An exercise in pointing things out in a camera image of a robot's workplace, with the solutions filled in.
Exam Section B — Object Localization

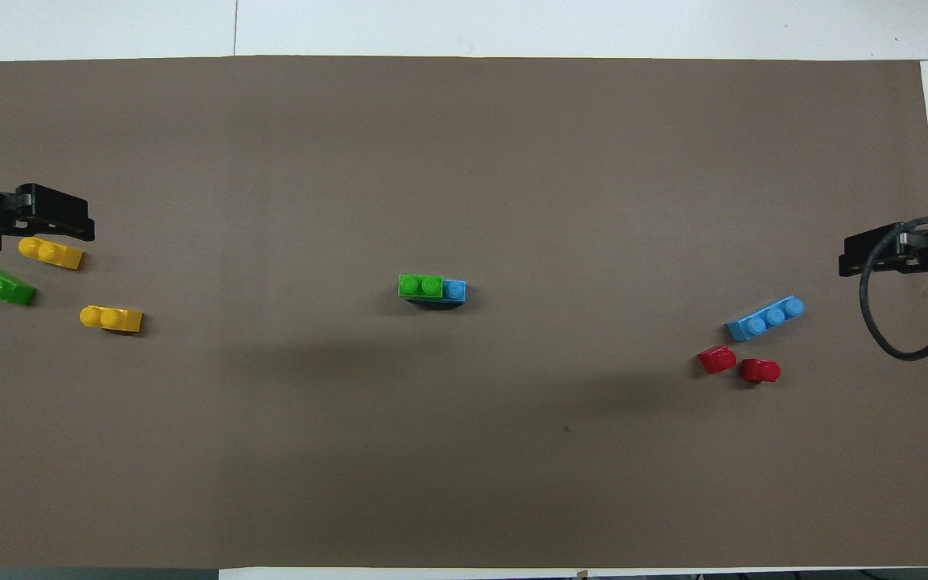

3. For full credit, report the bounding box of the blue three-stud block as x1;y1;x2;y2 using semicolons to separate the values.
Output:
726;296;806;342
404;279;467;310

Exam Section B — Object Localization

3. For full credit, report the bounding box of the red one-stud block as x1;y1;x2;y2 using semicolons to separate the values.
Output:
698;345;737;375
739;358;781;385

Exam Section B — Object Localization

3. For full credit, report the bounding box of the yellow two-stud block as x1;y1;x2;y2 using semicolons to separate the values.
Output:
19;236;85;271
79;304;144;334

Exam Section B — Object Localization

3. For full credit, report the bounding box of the green two-stud block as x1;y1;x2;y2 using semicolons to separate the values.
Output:
398;274;445;301
0;267;37;307

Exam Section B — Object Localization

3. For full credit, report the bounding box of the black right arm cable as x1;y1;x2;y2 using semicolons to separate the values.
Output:
859;214;928;362

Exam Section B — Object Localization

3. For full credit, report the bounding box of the brown table mat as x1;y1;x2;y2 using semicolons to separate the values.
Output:
0;55;928;569

